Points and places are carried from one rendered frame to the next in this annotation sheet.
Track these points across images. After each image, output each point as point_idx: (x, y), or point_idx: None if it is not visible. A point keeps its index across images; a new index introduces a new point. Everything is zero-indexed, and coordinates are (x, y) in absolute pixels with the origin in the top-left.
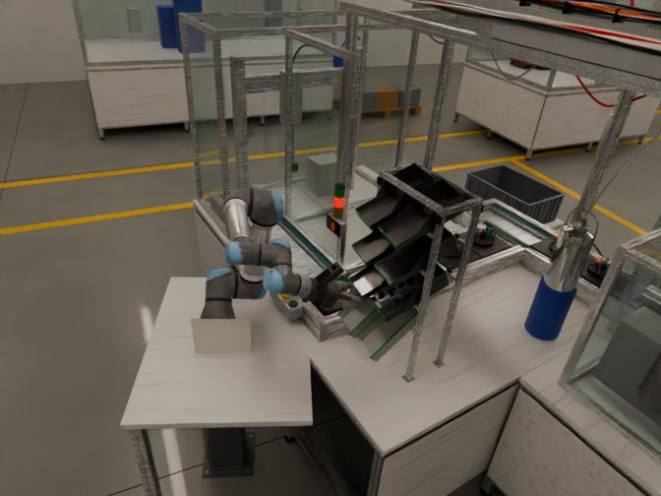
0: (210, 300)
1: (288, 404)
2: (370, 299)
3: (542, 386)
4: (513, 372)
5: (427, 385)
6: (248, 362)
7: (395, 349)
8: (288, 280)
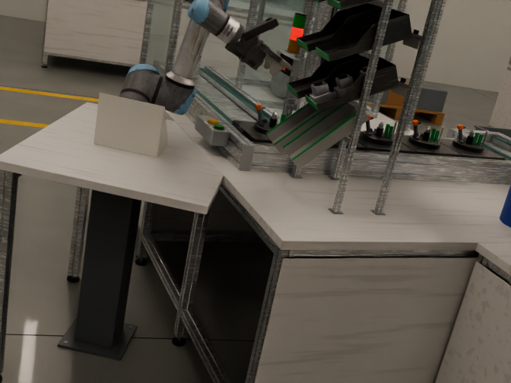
0: (126, 91)
1: (185, 192)
2: (306, 96)
3: (503, 254)
4: (470, 238)
5: (357, 220)
6: (150, 162)
7: (328, 194)
8: (215, 10)
